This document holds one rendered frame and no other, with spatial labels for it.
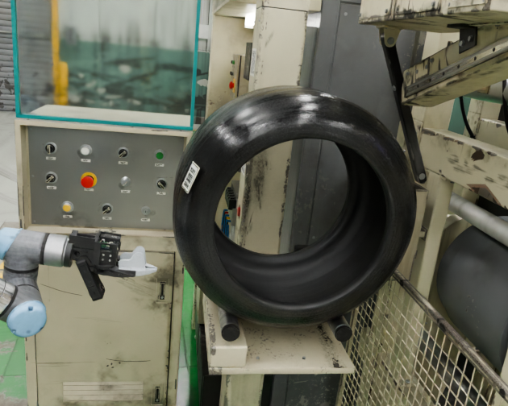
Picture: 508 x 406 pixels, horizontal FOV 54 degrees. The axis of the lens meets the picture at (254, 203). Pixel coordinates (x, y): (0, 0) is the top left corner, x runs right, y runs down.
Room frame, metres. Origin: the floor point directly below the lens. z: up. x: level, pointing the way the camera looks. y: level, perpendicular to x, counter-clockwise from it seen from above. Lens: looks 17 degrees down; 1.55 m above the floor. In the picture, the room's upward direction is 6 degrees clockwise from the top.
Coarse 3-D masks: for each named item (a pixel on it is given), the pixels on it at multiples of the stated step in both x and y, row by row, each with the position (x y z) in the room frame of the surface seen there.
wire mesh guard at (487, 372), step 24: (384, 288) 1.31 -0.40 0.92; (408, 288) 1.17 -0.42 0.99; (384, 312) 1.28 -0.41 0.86; (432, 312) 1.05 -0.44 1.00; (360, 336) 1.41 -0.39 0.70; (384, 336) 1.25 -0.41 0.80; (408, 336) 1.14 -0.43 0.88; (456, 336) 0.95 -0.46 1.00; (360, 360) 1.37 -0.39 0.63; (408, 360) 1.12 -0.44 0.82; (456, 360) 0.93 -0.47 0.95; (480, 360) 0.86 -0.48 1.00; (360, 384) 1.34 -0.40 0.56; (432, 384) 0.99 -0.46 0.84; (504, 384) 0.79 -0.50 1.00
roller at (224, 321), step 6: (222, 312) 1.09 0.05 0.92; (222, 318) 1.07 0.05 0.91; (228, 318) 1.05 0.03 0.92; (234, 318) 1.06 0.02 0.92; (222, 324) 1.04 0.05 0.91; (228, 324) 1.03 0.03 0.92; (234, 324) 1.03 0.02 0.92; (222, 330) 1.02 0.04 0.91; (228, 330) 1.02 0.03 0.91; (234, 330) 1.02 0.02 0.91; (222, 336) 1.02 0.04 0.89; (228, 336) 1.02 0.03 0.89; (234, 336) 1.02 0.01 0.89
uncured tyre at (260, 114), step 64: (256, 128) 1.02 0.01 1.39; (320, 128) 1.04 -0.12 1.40; (384, 128) 1.10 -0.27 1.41; (192, 192) 1.01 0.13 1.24; (384, 192) 1.09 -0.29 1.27; (192, 256) 1.01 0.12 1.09; (256, 256) 1.30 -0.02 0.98; (320, 256) 1.33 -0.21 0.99; (384, 256) 1.07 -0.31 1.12; (256, 320) 1.04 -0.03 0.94; (320, 320) 1.05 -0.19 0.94
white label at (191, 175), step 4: (192, 164) 1.02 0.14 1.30; (196, 164) 1.01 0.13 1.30; (192, 168) 1.02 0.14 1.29; (196, 168) 1.00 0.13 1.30; (188, 172) 1.02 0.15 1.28; (192, 172) 1.01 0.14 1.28; (196, 172) 1.00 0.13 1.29; (188, 176) 1.02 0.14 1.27; (192, 176) 1.00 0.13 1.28; (184, 180) 1.03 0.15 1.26; (188, 180) 1.01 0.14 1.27; (192, 180) 1.00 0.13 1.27; (184, 184) 1.02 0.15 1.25; (188, 184) 1.00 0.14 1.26; (184, 188) 1.01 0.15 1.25; (188, 188) 1.00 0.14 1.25; (188, 192) 0.99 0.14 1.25
